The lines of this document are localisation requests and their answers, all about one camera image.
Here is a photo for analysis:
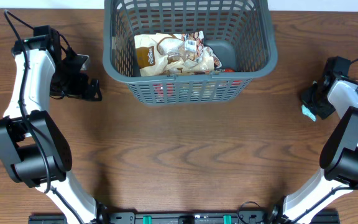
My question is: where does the pale green wipes packet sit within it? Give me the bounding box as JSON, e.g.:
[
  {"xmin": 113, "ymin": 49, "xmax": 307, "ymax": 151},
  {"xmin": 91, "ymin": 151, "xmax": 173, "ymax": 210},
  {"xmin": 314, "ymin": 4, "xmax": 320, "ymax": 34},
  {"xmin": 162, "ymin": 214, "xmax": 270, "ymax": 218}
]
[{"xmin": 300, "ymin": 80, "xmax": 319, "ymax": 123}]

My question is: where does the PanTree snack bag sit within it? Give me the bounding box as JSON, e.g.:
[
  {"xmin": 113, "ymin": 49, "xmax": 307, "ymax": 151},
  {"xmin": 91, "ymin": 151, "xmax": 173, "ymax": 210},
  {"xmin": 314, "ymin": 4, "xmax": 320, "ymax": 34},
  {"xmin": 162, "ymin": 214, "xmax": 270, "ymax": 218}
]
[
  {"xmin": 203, "ymin": 47, "xmax": 222, "ymax": 70},
  {"xmin": 162, "ymin": 54, "xmax": 212, "ymax": 75},
  {"xmin": 134, "ymin": 30, "xmax": 206, "ymax": 77}
]

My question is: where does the orange spaghetti packet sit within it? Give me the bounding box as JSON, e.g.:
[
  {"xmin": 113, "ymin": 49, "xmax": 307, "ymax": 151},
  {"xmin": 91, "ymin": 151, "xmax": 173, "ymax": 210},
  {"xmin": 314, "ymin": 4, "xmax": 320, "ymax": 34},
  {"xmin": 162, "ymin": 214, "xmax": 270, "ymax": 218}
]
[{"xmin": 153, "ymin": 68, "xmax": 234, "ymax": 97}]

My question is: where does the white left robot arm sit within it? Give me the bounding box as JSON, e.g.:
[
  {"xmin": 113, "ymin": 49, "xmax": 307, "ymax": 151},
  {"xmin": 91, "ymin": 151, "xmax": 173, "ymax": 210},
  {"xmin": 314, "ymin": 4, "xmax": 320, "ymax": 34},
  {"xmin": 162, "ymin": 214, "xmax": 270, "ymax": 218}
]
[{"xmin": 0, "ymin": 33, "xmax": 109, "ymax": 223}]

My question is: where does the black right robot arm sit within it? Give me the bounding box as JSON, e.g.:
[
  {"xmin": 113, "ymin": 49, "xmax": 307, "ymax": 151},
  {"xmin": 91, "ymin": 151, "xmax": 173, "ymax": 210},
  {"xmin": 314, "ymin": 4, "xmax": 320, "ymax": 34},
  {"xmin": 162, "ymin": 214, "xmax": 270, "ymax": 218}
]
[{"xmin": 278, "ymin": 77, "xmax": 358, "ymax": 223}]

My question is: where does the grey plastic lattice basket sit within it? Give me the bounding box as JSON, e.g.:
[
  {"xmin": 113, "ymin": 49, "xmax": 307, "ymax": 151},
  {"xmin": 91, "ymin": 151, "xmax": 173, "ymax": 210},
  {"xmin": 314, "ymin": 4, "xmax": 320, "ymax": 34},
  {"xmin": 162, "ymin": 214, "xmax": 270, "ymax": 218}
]
[{"xmin": 103, "ymin": 0, "xmax": 278, "ymax": 105}]

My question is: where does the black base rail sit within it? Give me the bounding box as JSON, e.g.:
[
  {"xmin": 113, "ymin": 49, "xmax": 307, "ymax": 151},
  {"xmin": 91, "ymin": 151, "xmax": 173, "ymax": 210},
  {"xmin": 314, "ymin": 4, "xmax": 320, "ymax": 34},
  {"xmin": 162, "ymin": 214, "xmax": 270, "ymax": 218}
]
[{"xmin": 28, "ymin": 210, "xmax": 341, "ymax": 224}]

